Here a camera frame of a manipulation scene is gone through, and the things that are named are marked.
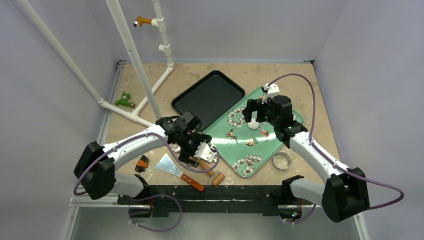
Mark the wooden dough roller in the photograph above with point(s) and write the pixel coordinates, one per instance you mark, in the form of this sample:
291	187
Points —
216	176

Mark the green plastic faucet tap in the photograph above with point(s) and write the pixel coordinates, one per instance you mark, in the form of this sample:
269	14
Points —
125	100

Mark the aluminium rail frame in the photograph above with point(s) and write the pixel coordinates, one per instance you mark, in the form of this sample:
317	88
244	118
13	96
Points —
344	193

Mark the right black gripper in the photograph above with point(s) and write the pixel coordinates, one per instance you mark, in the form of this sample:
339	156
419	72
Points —
257	109

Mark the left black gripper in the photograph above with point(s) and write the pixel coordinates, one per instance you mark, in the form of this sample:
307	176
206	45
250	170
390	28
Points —
198	139

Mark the silver open-end wrench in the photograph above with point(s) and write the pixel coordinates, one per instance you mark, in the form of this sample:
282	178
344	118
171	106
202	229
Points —
176	148

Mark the green floral tray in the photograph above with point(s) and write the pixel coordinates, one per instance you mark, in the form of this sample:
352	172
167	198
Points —
244	149

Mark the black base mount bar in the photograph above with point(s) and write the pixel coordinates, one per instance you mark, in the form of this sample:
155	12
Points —
215	198

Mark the orange faucet tap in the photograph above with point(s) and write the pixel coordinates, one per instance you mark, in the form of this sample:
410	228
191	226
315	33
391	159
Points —
140	21

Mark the white dough ball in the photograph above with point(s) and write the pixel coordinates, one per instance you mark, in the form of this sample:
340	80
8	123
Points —
253	124

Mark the metal scraper wooden handle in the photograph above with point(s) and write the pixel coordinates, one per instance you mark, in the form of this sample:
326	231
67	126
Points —
166	165

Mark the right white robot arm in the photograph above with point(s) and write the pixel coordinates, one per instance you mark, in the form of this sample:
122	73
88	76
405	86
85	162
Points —
344	191

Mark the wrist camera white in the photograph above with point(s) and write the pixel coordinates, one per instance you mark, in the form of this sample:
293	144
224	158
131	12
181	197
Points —
270	90
205	152

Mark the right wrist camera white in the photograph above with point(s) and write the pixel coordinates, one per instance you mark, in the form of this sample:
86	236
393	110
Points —
270	90

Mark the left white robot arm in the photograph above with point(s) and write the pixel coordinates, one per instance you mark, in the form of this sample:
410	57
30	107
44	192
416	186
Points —
97	168

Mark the black plastic tray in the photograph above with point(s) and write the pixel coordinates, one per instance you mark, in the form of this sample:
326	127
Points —
209	98

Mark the orange black small tool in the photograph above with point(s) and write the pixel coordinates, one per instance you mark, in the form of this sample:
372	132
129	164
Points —
142	164

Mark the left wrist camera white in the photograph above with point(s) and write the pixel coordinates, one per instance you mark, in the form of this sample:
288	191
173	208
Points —
205	152

